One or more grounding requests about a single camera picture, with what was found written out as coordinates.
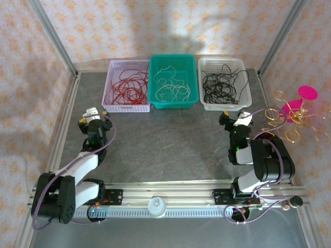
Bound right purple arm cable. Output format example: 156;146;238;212
224;108;285;225

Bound black cable pile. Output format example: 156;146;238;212
202;64;249;105

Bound aluminium frame post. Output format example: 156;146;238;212
27;0;80;78
257;0;310;77

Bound white round knob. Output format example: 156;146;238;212
147;197;168;219

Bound white cable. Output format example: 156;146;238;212
154;65;191;102

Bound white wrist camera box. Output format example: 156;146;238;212
234;110;253;127
82;107;100;121

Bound pink and gold wire ornament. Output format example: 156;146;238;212
261;84;331;143

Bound green plastic basket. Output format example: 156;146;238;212
148;54;199;110

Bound black cylindrical knob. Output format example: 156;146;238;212
281;195;304;210

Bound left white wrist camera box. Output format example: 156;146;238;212
82;107;100;121

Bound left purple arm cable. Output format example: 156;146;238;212
31;115;117;231

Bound white plastic basket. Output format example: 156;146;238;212
198;56;253;111

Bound lavender plastic basket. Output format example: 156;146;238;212
101;59;152;114

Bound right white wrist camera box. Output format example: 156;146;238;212
234;110;253;127

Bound red cable pile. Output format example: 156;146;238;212
110;67;150;105

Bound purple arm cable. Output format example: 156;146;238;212
224;108;285;225
31;115;117;231

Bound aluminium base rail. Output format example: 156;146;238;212
28;180;306;208

